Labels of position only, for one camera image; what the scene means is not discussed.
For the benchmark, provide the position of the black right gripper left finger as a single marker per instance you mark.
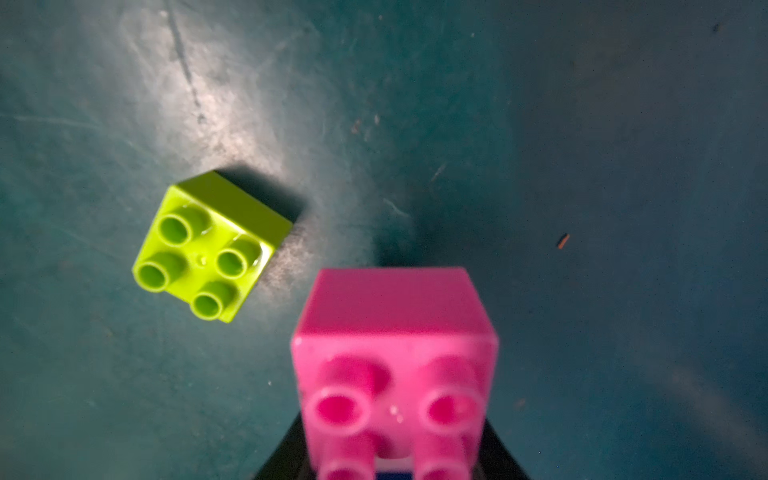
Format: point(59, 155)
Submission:
point(290, 460)

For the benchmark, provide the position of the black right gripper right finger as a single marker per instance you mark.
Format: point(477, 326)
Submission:
point(494, 461)

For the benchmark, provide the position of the pink lego brick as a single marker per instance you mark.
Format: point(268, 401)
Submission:
point(394, 363)

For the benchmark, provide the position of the light blue long lego brick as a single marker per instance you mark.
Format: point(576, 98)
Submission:
point(394, 469)

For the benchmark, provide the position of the lime green lego brick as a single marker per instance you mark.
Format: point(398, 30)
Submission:
point(208, 245)

